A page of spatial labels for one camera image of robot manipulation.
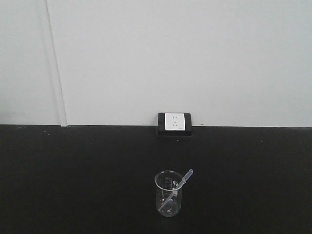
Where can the clear glass beaker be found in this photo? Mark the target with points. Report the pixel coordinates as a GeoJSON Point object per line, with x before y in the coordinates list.
{"type": "Point", "coordinates": [168, 195]}

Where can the white socket faceplate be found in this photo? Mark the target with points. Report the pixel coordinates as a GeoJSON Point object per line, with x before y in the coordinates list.
{"type": "Point", "coordinates": [174, 122]}

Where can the clear plastic pipette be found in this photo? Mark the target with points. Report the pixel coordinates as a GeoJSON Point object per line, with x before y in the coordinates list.
{"type": "Point", "coordinates": [180, 183]}

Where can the black socket box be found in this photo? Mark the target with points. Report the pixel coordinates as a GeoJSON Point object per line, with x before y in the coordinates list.
{"type": "Point", "coordinates": [161, 127]}

